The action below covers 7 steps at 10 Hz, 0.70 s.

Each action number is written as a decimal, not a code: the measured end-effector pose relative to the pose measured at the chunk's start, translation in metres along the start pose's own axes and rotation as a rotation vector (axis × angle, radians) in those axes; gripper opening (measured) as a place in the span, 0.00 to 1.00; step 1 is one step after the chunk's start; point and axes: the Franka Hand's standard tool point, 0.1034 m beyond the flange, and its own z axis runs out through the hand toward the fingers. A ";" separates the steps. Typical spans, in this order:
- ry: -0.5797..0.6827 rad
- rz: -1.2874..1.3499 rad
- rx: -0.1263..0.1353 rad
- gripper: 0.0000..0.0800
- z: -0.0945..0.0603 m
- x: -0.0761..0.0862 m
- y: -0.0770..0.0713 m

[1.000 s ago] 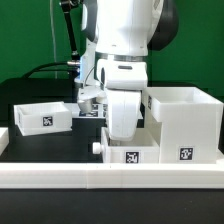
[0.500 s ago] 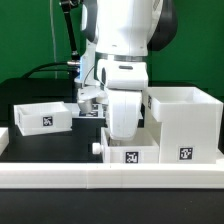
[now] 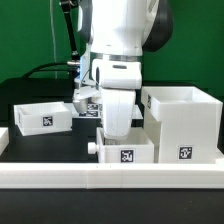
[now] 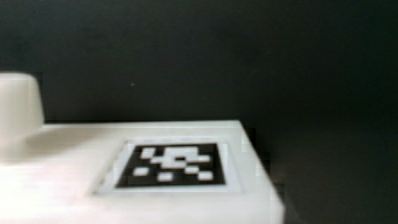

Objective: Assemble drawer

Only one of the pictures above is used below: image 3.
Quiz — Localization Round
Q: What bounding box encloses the white table border fence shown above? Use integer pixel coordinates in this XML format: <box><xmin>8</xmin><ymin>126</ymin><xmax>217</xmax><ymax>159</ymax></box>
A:
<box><xmin>0</xmin><ymin>154</ymin><xmax>224</xmax><ymax>189</ymax></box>

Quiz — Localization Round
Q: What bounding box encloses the white rear drawer box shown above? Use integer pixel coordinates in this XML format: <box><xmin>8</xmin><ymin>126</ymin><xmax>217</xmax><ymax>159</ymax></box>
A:
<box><xmin>14</xmin><ymin>102</ymin><xmax>72</xmax><ymax>136</ymax></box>

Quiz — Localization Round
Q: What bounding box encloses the white front drawer box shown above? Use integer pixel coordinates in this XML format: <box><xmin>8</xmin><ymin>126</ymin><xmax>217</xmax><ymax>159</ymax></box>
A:
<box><xmin>88</xmin><ymin>127</ymin><xmax>154</xmax><ymax>164</ymax></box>

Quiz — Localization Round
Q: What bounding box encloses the white drawer cabinet frame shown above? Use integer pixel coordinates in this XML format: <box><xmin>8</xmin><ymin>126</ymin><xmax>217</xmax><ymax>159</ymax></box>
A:
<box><xmin>141</xmin><ymin>86</ymin><xmax>223</xmax><ymax>164</ymax></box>

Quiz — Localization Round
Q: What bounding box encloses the black cable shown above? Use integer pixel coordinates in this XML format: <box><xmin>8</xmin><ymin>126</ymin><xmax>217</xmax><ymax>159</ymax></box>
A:
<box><xmin>21</xmin><ymin>61</ymin><xmax>81</xmax><ymax>80</ymax></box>

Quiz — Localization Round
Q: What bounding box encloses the paper marker sheet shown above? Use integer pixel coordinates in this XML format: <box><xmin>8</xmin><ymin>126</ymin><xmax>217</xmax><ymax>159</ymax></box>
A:
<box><xmin>65</xmin><ymin>103</ymin><xmax>143</xmax><ymax>120</ymax></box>

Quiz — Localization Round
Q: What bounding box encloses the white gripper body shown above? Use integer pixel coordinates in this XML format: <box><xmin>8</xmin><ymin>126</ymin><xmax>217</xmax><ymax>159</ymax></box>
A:
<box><xmin>92</xmin><ymin>59</ymin><xmax>142</xmax><ymax>139</ymax></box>

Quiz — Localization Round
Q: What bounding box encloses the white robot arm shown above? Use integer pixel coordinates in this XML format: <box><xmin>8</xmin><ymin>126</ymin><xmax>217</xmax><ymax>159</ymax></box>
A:
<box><xmin>73</xmin><ymin>0</ymin><xmax>173</xmax><ymax>139</ymax></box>

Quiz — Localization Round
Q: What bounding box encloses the black camera stand pole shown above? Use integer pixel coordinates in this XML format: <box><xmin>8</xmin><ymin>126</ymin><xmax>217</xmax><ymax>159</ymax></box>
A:
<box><xmin>59</xmin><ymin>0</ymin><xmax>80</xmax><ymax>60</ymax></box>

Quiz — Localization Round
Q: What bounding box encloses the white drawer box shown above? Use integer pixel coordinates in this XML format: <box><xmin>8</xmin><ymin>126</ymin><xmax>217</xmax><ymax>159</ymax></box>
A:
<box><xmin>88</xmin><ymin>127</ymin><xmax>154</xmax><ymax>164</ymax></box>
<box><xmin>14</xmin><ymin>102</ymin><xmax>72</xmax><ymax>136</ymax></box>

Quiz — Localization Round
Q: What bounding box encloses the thin white cable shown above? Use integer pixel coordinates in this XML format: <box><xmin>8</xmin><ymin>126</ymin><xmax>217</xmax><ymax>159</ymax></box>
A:
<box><xmin>49</xmin><ymin>0</ymin><xmax>58</xmax><ymax>80</ymax></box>

